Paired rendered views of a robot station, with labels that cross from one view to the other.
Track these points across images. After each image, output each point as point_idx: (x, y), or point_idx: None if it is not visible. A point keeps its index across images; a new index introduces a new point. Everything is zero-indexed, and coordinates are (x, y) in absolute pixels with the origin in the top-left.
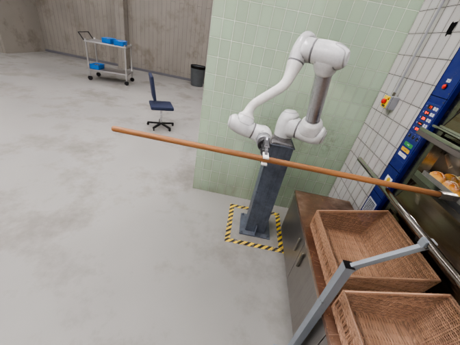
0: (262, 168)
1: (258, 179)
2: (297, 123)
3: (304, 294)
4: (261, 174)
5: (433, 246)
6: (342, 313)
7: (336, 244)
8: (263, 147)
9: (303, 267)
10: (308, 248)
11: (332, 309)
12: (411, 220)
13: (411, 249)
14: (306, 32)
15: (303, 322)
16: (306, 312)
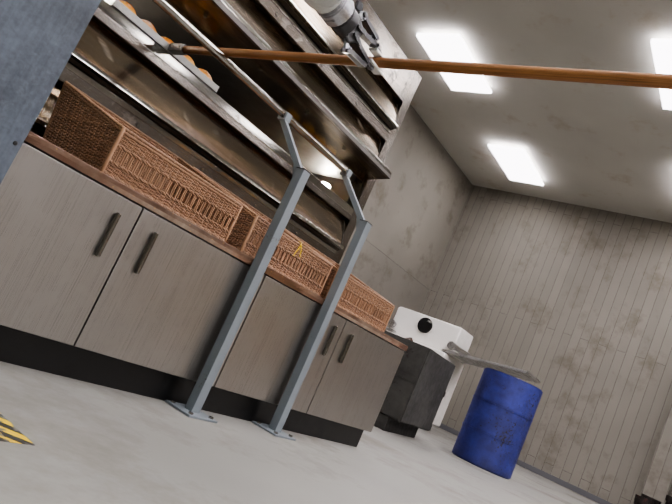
0: (66, 28)
1: (6, 82)
2: None
3: (189, 290)
4: (64, 57)
5: (293, 118)
6: (261, 239)
7: None
8: (371, 37)
9: (162, 256)
10: (170, 211)
11: (244, 252)
12: (271, 98)
13: (289, 127)
14: None
15: (245, 300)
16: (208, 303)
